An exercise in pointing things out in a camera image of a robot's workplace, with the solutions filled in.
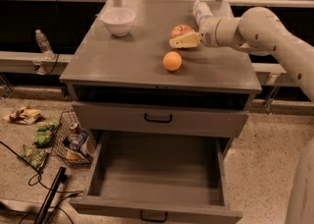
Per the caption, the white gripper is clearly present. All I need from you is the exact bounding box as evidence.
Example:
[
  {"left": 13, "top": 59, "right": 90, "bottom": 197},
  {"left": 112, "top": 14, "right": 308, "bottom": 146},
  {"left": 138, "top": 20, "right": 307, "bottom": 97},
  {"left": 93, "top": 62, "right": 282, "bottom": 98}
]
[{"left": 169, "top": 18, "right": 222, "bottom": 49}]

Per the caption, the red apple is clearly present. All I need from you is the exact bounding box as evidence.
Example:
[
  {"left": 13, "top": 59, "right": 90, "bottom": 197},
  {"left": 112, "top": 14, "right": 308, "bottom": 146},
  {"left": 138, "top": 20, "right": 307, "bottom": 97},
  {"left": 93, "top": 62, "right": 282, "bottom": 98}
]
[{"left": 171, "top": 25, "right": 191, "bottom": 38}]

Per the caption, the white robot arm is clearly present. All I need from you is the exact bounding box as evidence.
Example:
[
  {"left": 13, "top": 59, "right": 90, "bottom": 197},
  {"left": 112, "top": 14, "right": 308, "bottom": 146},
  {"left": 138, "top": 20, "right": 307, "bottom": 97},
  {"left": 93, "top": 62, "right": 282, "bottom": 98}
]
[{"left": 169, "top": 6, "right": 314, "bottom": 224}]

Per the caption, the grey drawer cabinet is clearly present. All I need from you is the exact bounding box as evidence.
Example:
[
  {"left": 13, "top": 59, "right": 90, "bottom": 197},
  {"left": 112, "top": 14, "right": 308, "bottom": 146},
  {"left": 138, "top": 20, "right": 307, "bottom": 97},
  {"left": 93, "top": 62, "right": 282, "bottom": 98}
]
[{"left": 60, "top": 0, "right": 261, "bottom": 149}]

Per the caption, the closed top grey drawer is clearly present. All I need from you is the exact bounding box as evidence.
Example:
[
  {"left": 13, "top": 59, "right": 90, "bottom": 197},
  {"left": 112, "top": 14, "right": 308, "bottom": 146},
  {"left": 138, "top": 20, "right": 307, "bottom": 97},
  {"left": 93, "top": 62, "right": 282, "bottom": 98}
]
[{"left": 73, "top": 101, "right": 248, "bottom": 138}]

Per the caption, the open bottom grey drawer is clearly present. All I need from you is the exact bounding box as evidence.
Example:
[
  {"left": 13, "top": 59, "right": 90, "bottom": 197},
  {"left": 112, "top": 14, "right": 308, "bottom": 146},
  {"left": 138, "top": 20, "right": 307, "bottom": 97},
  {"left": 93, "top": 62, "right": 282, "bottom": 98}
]
[{"left": 70, "top": 131, "right": 242, "bottom": 224}]

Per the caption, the clear plastic water bottle lying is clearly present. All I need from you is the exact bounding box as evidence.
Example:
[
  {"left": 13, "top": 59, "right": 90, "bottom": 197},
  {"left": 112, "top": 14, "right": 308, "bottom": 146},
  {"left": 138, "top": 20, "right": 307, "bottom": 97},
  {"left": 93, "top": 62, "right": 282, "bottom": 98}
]
[{"left": 193, "top": 1, "right": 214, "bottom": 26}]

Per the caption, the orange fruit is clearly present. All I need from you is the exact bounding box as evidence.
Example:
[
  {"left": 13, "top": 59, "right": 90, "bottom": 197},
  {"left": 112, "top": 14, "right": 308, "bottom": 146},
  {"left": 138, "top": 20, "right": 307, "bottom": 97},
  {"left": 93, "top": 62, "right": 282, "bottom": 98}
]
[{"left": 163, "top": 51, "right": 182, "bottom": 72}]

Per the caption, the white bowl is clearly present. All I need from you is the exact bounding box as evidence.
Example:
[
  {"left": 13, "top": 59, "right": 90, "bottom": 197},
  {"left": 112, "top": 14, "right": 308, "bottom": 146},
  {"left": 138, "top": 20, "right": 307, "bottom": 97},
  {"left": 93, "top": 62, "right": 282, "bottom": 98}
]
[{"left": 100, "top": 7, "right": 135, "bottom": 36}]

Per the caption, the upright plastic water bottle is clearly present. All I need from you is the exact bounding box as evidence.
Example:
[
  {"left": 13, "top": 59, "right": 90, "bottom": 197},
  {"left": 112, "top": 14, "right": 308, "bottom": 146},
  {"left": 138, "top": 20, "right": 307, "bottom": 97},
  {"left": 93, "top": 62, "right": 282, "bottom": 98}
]
[{"left": 35, "top": 29, "right": 55, "bottom": 60}]

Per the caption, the soda can in basket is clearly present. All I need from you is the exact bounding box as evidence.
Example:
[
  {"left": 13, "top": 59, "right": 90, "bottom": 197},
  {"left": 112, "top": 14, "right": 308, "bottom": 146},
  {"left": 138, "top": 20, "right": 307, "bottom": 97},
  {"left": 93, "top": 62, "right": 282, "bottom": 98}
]
[{"left": 70, "top": 123, "right": 80, "bottom": 134}]

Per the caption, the green chip bag upper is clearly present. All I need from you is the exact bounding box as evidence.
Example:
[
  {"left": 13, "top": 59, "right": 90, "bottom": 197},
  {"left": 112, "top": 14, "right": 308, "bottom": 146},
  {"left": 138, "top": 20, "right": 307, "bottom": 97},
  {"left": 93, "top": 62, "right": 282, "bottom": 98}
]
[{"left": 32, "top": 120, "right": 60, "bottom": 147}]

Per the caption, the green chip bag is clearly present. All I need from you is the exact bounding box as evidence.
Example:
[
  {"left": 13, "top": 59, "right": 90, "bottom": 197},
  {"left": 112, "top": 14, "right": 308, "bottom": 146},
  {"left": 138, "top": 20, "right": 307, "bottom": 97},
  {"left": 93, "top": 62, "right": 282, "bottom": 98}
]
[
  {"left": 21, "top": 144, "right": 47, "bottom": 171},
  {"left": 32, "top": 120, "right": 60, "bottom": 147}
]

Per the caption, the brown snack bag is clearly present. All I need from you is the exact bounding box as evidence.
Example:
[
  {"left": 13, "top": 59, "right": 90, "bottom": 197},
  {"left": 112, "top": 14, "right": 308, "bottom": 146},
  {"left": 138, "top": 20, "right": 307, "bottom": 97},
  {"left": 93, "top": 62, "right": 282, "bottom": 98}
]
[{"left": 3, "top": 107, "right": 41, "bottom": 125}]

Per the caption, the green chip bag lower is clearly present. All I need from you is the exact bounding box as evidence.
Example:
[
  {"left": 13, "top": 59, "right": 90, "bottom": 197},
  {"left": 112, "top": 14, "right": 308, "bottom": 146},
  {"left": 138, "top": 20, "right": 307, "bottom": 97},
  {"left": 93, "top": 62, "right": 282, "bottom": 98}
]
[{"left": 21, "top": 144, "right": 47, "bottom": 171}]

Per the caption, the black bar on floor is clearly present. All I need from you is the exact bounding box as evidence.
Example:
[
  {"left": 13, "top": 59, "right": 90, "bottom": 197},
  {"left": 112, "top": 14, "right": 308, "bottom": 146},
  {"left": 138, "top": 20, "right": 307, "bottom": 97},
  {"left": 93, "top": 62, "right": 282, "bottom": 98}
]
[{"left": 33, "top": 167, "right": 66, "bottom": 224}]

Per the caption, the wire mesh basket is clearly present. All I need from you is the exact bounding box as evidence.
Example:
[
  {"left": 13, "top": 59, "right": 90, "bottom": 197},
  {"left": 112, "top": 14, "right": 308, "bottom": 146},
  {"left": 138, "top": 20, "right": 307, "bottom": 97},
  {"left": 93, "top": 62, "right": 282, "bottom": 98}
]
[{"left": 52, "top": 111, "right": 96, "bottom": 167}]

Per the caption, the black floor cable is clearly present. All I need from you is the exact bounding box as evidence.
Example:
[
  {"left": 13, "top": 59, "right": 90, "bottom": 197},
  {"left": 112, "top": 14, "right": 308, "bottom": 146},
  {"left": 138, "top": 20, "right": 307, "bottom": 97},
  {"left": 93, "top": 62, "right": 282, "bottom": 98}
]
[{"left": 0, "top": 140, "right": 84, "bottom": 224}]

